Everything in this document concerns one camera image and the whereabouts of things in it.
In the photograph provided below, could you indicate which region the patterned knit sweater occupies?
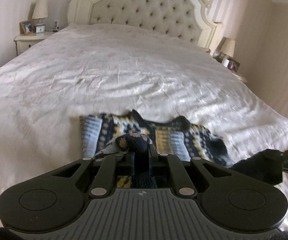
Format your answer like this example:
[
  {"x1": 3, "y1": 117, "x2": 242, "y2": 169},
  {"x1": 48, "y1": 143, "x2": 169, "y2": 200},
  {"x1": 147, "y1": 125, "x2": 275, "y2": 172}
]
[{"x1": 79, "y1": 110, "x2": 233, "y2": 189}]

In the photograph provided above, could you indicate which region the white satin bedspread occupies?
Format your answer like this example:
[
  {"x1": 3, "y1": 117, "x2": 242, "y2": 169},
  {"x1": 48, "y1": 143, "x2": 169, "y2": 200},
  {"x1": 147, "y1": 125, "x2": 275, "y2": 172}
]
[{"x1": 0, "y1": 24, "x2": 288, "y2": 225}]

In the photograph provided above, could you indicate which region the right white nightstand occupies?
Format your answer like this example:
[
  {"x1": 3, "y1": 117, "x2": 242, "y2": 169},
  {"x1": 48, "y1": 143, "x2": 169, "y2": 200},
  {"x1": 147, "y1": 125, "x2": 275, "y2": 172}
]
[{"x1": 213, "y1": 55, "x2": 247, "y2": 84}]

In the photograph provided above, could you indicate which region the white nightstand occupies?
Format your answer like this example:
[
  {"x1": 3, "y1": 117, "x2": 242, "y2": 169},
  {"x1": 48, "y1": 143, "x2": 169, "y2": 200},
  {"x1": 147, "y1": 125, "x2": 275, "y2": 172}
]
[
  {"x1": 213, "y1": 55, "x2": 247, "y2": 84},
  {"x1": 14, "y1": 31, "x2": 55, "y2": 56}
]

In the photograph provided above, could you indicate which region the right beige table lamp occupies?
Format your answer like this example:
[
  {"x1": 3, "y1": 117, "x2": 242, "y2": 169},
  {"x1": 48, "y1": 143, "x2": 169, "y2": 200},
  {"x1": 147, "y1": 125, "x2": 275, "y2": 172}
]
[{"x1": 219, "y1": 37, "x2": 236, "y2": 58}]

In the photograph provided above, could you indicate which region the beige table lamp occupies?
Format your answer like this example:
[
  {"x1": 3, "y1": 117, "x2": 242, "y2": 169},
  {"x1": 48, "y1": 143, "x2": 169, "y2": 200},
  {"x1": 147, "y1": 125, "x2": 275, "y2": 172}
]
[
  {"x1": 32, "y1": 0, "x2": 48, "y2": 25},
  {"x1": 219, "y1": 37, "x2": 236, "y2": 58}
]

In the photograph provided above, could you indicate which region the cream tufted headboard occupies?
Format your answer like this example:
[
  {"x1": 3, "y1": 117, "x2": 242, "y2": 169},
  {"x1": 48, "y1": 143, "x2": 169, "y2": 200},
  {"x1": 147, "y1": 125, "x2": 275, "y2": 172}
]
[{"x1": 67, "y1": 0, "x2": 223, "y2": 53}]

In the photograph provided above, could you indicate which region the small white alarm clock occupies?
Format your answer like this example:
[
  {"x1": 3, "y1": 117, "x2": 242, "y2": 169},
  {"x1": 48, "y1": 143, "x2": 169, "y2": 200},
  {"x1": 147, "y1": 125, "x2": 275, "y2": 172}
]
[{"x1": 36, "y1": 25, "x2": 45, "y2": 34}]

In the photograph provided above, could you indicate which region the left white nightstand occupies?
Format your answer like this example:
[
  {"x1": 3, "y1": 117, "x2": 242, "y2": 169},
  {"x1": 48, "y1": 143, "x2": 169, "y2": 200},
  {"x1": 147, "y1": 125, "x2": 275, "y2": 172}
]
[{"x1": 14, "y1": 31, "x2": 55, "y2": 56}]

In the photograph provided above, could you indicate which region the left beige table lamp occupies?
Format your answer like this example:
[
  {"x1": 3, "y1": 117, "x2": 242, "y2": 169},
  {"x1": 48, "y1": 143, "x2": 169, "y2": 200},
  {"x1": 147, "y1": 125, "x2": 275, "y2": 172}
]
[{"x1": 32, "y1": 0, "x2": 48, "y2": 25}]

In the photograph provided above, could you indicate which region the wooden picture frame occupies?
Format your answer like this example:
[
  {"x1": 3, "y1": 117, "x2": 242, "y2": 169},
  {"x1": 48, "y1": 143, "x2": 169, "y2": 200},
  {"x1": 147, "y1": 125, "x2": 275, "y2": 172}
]
[{"x1": 19, "y1": 20, "x2": 34, "y2": 35}]

